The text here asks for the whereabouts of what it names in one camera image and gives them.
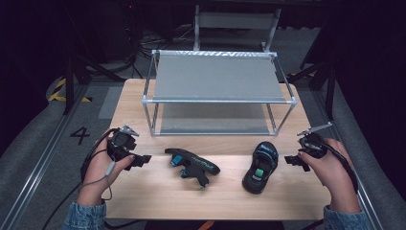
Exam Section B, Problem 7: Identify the black tripod stand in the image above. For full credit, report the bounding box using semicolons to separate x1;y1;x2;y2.
286;54;340;122
61;47;126;116

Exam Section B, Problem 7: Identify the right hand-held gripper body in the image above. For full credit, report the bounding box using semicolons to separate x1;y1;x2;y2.
296;122;333;160

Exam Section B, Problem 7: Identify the black sandal green strap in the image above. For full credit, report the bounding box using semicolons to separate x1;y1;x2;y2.
164;147;222;190
241;141;280;196

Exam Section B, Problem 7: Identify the thin grey cable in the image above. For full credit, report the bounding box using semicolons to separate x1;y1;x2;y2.
80;157;118;202

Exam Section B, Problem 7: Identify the grey metal chair frame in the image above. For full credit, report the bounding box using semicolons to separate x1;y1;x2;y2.
192;4;282;53

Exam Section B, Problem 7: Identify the yellow black floor tape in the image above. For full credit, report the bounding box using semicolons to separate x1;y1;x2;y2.
47;78;94;104

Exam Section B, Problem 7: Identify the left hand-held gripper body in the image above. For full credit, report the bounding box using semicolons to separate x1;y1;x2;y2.
106;124;142;162

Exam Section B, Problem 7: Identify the person's left hand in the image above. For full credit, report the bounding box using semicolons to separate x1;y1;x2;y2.
76;137;137;207

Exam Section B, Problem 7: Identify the orange strap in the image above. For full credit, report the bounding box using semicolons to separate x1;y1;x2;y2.
196;219;215;230

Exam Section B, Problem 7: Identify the aluminium floor rail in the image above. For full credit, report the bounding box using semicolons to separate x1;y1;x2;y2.
310;87;386;230
0;83;92;230

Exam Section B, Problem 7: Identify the bundle of black floor cables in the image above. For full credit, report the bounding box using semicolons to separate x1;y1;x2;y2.
125;22;195;80

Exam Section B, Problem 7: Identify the metal frame grey shoe rack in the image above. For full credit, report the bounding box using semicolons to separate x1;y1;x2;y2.
141;49;299;138

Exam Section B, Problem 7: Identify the person's right hand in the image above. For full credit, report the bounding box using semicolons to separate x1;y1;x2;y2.
297;137;356;209

